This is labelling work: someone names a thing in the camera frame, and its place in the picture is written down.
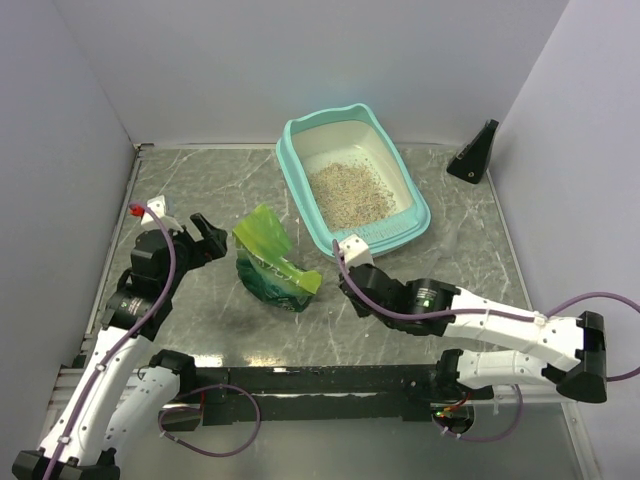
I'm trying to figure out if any cat litter in box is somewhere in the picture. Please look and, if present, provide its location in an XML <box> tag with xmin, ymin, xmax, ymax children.
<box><xmin>308</xmin><ymin>163</ymin><xmax>396</xmax><ymax>232</ymax></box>

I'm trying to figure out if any black wedge stand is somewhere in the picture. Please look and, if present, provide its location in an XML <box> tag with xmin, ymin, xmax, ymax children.
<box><xmin>446</xmin><ymin>119</ymin><xmax>500</xmax><ymax>185</ymax></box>

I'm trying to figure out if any green cat litter bag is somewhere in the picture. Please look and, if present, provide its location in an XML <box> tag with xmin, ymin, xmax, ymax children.
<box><xmin>232</xmin><ymin>204</ymin><xmax>323</xmax><ymax>313</ymax></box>

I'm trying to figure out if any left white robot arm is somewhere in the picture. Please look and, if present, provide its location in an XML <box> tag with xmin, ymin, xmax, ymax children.
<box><xmin>12</xmin><ymin>213</ymin><xmax>227</xmax><ymax>479</ymax></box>

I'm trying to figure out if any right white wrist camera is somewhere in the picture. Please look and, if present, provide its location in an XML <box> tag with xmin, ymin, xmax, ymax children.
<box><xmin>339</xmin><ymin>234</ymin><xmax>374</xmax><ymax>270</ymax></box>

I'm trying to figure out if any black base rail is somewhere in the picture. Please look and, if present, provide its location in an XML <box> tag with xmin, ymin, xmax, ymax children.
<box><xmin>170</xmin><ymin>364</ymin><xmax>494</xmax><ymax>426</ymax></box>

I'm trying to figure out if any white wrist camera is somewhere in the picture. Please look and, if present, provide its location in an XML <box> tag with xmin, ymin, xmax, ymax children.
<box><xmin>339</xmin><ymin>234</ymin><xmax>374</xmax><ymax>270</ymax></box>
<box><xmin>128</xmin><ymin>195</ymin><xmax>183</xmax><ymax>232</ymax></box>

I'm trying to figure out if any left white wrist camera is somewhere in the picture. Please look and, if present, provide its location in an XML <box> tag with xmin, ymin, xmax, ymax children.
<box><xmin>128</xmin><ymin>195</ymin><xmax>183</xmax><ymax>232</ymax></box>

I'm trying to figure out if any teal litter box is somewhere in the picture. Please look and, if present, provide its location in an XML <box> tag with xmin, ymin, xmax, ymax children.
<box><xmin>276</xmin><ymin>103</ymin><xmax>432</xmax><ymax>256</ymax></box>

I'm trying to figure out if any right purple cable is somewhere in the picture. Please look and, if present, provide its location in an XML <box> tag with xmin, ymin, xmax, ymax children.
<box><xmin>332</xmin><ymin>239</ymin><xmax>640</xmax><ymax>444</ymax></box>

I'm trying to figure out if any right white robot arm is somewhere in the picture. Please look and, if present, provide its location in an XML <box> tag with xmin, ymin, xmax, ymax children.
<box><xmin>339</xmin><ymin>264</ymin><xmax>607</xmax><ymax>404</ymax></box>

